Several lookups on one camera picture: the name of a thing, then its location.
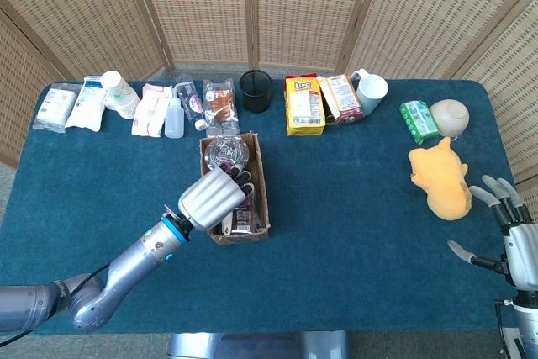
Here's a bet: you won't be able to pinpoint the brown white snack carton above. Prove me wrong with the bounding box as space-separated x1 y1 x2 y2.
317 73 365 124

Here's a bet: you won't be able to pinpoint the purple label water bottle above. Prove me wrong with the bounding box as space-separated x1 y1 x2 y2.
174 75 209 131

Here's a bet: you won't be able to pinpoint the clear bag brown snacks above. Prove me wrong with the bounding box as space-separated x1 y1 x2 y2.
202 78 241 140

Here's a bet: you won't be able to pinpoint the beige bowl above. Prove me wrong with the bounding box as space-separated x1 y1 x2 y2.
428 98 471 140

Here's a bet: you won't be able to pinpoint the translucent squeeze bottle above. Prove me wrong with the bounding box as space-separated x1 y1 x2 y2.
164 86 186 140

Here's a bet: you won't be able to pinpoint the pink white wipes pack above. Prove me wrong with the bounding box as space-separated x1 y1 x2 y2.
130 83 173 139

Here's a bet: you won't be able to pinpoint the brown cardboard box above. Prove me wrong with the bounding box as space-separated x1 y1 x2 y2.
198 130 271 245

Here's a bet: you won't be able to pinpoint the green tissue pack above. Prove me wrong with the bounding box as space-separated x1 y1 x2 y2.
398 99 441 145

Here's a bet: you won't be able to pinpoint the black mesh pen holder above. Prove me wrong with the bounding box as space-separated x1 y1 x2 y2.
239 69 273 114

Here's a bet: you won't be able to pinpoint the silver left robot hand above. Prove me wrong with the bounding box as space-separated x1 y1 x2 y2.
177 165 256 232

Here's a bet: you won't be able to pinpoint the wicker folding screen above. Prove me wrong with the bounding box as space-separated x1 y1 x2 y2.
0 0 538 209

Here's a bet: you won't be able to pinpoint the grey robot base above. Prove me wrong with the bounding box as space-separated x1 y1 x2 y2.
166 330 351 359

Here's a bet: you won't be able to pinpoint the white blue pouch bag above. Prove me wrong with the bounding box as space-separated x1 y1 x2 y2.
65 75 108 133

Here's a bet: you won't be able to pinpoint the blue table cloth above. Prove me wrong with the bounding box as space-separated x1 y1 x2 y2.
0 78 522 337

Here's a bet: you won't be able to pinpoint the purple building block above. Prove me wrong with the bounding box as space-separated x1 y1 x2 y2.
219 160 254 205

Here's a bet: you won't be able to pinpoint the white tissue pack clear wrap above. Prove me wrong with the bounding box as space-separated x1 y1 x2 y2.
32 82 82 134

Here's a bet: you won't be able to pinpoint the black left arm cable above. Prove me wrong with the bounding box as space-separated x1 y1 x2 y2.
0 264 111 347

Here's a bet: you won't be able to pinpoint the yellow biscuit bag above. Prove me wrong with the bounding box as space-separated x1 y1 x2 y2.
284 74 327 137

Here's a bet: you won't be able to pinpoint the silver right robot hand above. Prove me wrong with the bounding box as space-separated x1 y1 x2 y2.
446 174 538 291

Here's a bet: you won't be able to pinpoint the light blue mug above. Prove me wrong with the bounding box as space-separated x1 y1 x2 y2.
350 68 389 116

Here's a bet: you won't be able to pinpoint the yellow plush toy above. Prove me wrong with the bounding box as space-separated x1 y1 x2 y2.
408 136 473 221

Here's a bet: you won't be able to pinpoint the clear plastic case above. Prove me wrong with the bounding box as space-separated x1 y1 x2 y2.
229 206 259 235

